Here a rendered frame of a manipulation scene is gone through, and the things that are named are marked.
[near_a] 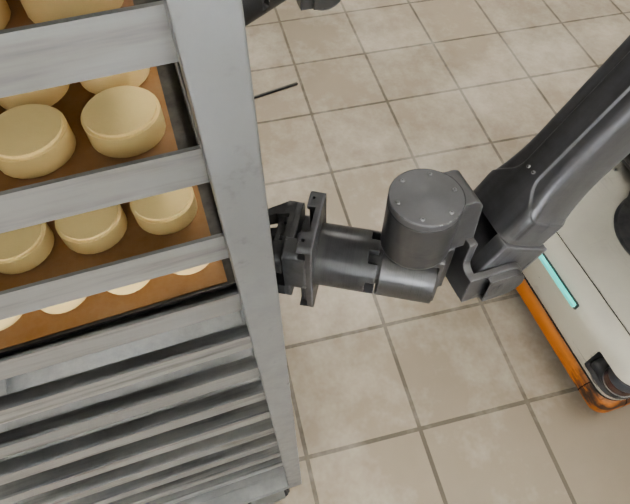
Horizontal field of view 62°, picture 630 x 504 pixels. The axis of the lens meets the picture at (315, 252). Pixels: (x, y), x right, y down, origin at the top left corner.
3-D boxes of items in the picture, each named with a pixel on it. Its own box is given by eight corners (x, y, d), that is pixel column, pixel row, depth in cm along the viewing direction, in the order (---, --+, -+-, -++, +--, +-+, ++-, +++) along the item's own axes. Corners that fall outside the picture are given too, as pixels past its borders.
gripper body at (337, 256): (305, 187, 45) (390, 199, 45) (308, 250, 54) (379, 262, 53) (288, 248, 42) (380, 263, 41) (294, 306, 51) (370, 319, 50)
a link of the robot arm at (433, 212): (518, 290, 47) (471, 220, 52) (569, 210, 38) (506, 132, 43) (398, 330, 45) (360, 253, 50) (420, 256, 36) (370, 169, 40)
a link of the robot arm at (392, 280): (437, 316, 47) (441, 265, 50) (453, 276, 42) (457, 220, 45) (361, 303, 48) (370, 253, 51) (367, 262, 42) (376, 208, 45)
